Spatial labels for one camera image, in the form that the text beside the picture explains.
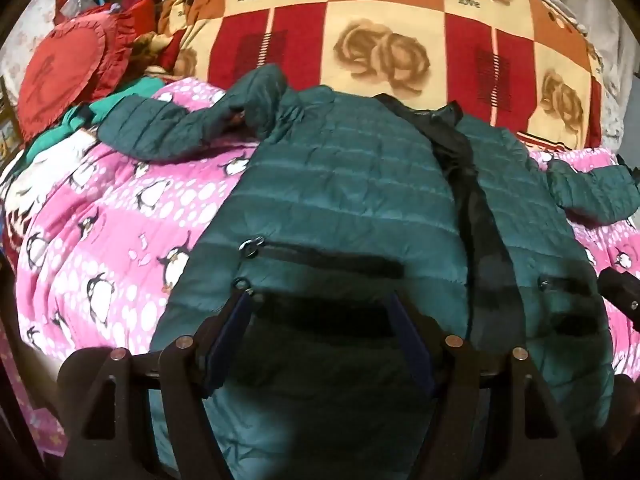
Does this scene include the pink penguin print blanket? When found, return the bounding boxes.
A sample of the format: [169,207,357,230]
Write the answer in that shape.
[0,77,640,461]

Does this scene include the red checkered rose quilt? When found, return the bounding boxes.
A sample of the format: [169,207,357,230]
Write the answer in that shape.
[160,0,606,151]

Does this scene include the red heart-shaped pillow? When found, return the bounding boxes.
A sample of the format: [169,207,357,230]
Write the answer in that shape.
[17,0,161,138]

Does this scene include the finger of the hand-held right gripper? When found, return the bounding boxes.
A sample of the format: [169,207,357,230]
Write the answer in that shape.
[597,267,640,333]

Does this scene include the grey floral cloth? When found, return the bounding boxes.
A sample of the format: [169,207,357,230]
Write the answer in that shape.
[520,0,640,151]

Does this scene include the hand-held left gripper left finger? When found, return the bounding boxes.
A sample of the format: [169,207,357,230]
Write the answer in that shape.
[56,280,256,480]

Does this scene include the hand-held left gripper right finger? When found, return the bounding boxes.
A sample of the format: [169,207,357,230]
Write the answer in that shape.
[387,290,586,480]

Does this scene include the teal puffer jacket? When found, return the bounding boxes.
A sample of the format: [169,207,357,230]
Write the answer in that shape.
[97,64,640,480]

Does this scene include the green cloth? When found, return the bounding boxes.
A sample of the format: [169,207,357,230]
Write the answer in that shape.
[25,77,166,161]

